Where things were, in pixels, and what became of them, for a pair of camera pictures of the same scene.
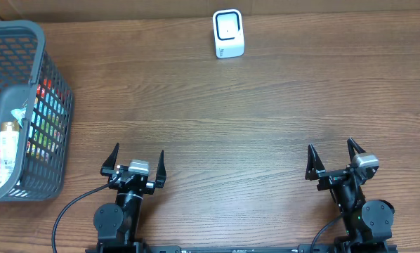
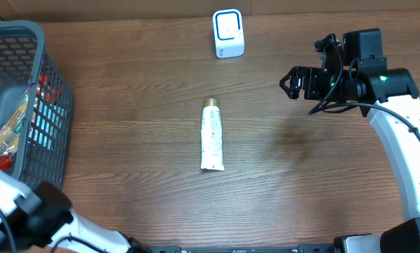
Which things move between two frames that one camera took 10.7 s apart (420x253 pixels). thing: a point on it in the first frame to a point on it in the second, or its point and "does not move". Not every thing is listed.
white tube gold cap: x=8 y=148 to x=212 y=153
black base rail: x=242 y=248 does not move
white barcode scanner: x=228 y=33 does not move
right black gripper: x=316 y=168 to x=310 y=77
